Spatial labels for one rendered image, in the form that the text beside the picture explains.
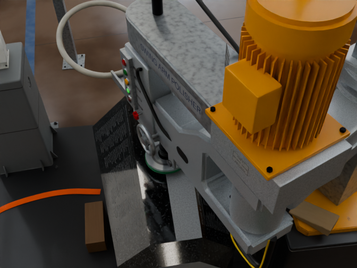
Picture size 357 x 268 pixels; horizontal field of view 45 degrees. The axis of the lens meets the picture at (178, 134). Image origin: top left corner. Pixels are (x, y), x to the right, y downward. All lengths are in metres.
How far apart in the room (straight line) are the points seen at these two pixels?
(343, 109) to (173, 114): 0.62
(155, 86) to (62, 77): 2.44
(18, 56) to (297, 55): 2.28
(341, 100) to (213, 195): 0.58
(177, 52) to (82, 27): 3.25
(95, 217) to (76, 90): 1.40
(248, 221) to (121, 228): 0.87
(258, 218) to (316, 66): 0.65
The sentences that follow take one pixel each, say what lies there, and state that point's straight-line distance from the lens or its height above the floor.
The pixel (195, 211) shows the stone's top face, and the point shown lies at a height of 0.80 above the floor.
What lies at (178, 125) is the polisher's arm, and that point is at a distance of 1.61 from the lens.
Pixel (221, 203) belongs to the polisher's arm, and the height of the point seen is 1.22.
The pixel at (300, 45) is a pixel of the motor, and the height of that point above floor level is 2.03.
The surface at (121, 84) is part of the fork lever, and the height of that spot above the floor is 1.10.
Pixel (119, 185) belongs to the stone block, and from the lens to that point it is 2.29.
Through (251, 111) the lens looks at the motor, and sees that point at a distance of 0.95.
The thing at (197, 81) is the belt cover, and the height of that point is 1.67.
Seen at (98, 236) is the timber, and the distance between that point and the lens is 2.81.
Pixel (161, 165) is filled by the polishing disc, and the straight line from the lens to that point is 2.14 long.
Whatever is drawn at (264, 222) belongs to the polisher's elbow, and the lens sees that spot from 1.46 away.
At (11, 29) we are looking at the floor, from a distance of 4.84.
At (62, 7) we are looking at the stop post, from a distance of 3.83.
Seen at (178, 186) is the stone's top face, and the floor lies 0.80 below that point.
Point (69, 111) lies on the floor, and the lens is 3.72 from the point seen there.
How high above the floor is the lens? 2.56
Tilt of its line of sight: 48 degrees down
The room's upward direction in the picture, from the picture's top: 2 degrees counter-clockwise
